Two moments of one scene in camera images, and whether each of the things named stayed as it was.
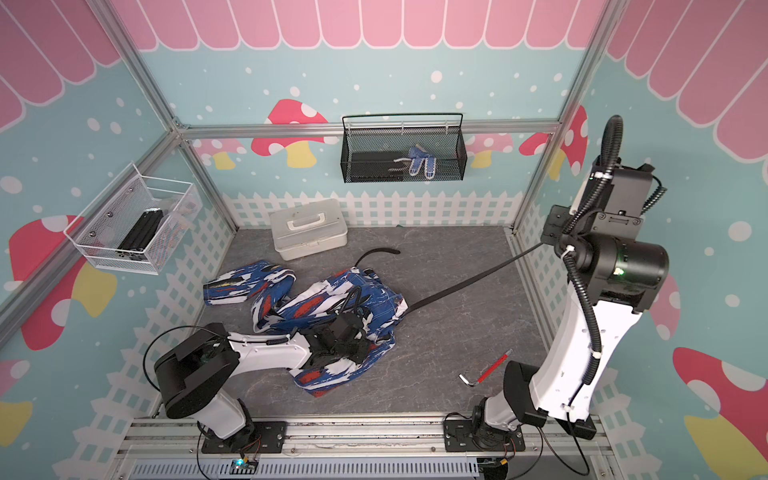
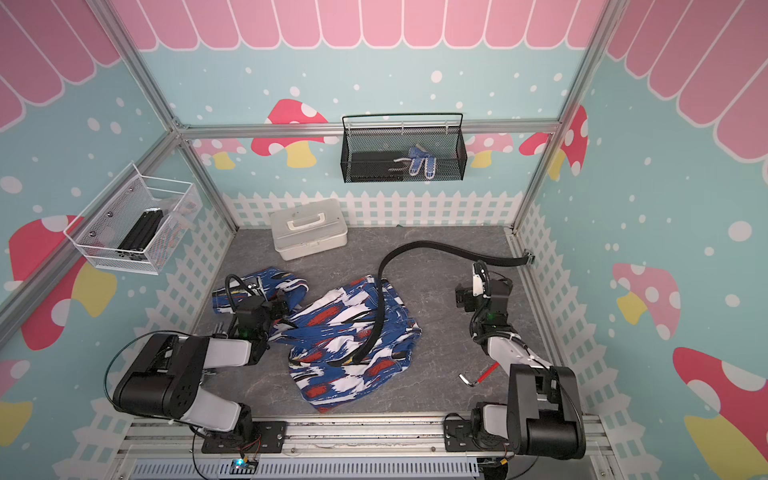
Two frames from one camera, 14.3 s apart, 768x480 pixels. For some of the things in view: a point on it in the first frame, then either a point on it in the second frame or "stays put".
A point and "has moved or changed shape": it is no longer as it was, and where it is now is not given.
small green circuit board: x=243 y=467 stays put
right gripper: x=554 y=228 → x=470 y=294
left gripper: x=363 y=344 → x=273 y=307
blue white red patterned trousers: x=357 y=291 has moved or changed shape
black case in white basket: x=133 y=245 stays put
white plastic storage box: x=309 y=230 stays put
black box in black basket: x=377 y=166 stays put
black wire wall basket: x=403 y=155 stays put
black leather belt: x=455 y=286 → x=429 y=245
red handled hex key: x=489 y=371 stays put
